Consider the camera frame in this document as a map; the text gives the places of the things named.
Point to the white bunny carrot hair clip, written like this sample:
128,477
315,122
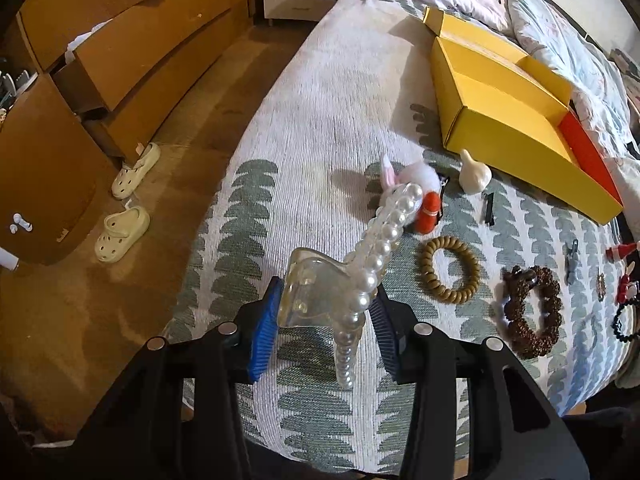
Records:
427,191

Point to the yellow cardboard box tray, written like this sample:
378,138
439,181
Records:
510,112

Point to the cream slipper near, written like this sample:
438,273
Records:
120,232

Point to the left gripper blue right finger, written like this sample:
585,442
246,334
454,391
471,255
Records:
388,319

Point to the pink floral quilt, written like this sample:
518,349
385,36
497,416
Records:
598,94

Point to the blue cloud hair clip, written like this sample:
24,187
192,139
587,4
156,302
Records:
571,261

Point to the black bobby pin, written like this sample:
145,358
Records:
489,216

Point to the cream slipper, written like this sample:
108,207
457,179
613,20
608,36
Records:
120,232
129,177

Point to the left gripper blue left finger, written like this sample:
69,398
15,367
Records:
264,330

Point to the red santa hat clip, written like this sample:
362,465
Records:
621,251

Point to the red cherry bead clip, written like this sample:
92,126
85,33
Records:
627,289

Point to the pearl hair claw clip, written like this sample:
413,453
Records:
321,291

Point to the white pearl garlic clip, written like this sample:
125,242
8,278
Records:
474,176

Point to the cream slipper far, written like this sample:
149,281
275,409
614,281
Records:
129,177

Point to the green leaf pattern bedspread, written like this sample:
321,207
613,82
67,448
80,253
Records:
305,174

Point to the wooden dresser drawers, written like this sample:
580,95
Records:
85,84

